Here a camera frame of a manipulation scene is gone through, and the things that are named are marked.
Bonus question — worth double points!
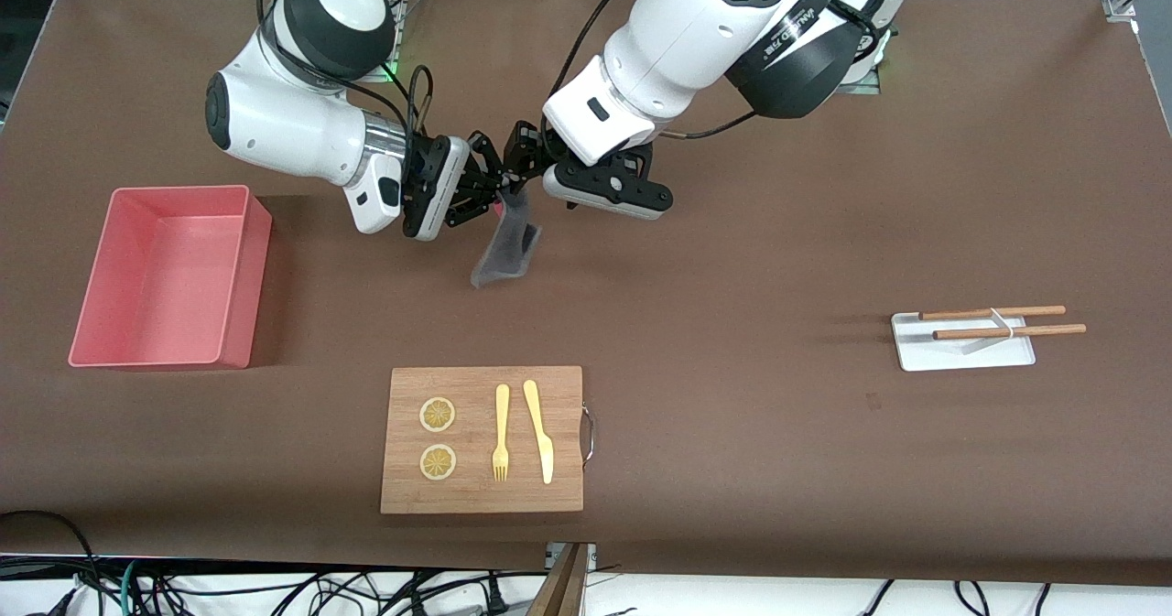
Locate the wooden cutting board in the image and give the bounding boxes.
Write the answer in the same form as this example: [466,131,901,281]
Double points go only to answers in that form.
[380,365,585,515]

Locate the teal cable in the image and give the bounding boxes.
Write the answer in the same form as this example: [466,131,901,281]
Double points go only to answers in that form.
[121,559,147,616]

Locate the brown wooden plank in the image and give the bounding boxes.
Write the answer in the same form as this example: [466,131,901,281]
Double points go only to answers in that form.
[526,543,589,616]

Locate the white rack base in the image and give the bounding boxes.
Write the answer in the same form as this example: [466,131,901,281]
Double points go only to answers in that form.
[891,311,1037,373]

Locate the yellow plastic fork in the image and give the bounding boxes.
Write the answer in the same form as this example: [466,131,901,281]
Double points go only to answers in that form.
[492,384,511,482]

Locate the pink plastic bin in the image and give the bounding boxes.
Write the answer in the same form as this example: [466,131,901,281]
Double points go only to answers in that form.
[68,185,274,370]

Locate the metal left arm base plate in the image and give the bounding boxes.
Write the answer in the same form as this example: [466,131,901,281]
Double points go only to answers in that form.
[838,35,882,95]

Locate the dark grey cloth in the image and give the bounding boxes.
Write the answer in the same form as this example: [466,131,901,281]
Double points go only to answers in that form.
[470,186,543,289]

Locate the yellow plastic knife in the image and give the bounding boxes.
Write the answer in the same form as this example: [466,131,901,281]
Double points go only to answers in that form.
[523,379,555,485]

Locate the thick black floor cable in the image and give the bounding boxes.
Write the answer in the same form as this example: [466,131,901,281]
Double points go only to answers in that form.
[0,510,102,616]

